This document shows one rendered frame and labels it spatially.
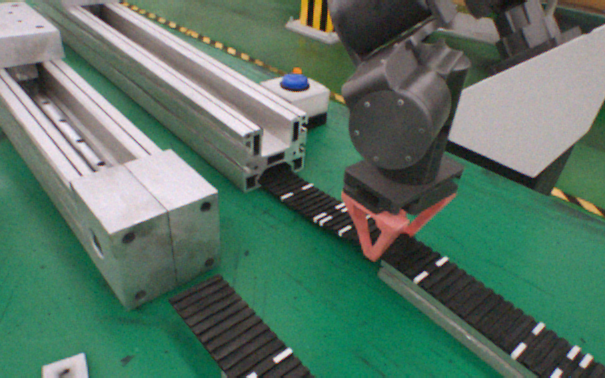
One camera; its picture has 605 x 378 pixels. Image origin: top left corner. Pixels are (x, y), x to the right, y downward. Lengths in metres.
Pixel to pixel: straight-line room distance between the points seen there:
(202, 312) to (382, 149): 0.20
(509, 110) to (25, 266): 0.63
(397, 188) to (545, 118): 0.34
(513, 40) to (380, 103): 0.52
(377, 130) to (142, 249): 0.23
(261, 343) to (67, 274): 0.22
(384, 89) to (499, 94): 0.43
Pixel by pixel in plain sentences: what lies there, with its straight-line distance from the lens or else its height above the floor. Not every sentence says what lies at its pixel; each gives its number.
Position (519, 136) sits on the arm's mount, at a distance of 0.72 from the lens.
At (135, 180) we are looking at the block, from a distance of 0.45.
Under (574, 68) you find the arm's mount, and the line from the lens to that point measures 0.68.
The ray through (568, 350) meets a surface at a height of 0.81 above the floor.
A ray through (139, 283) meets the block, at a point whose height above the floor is 0.81.
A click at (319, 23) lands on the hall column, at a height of 0.09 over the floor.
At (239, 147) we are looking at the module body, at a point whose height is 0.84.
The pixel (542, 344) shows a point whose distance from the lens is 0.45.
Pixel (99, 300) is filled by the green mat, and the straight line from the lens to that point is 0.48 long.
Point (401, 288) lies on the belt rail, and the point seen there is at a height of 0.79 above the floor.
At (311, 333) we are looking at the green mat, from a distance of 0.43.
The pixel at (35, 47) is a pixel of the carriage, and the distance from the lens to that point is 0.76.
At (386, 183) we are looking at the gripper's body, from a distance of 0.41.
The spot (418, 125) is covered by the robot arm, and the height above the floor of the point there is 0.99.
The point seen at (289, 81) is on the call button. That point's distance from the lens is 0.71.
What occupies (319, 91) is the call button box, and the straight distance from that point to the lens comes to 0.72.
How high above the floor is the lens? 1.12
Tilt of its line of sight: 37 degrees down
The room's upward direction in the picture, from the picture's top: 5 degrees clockwise
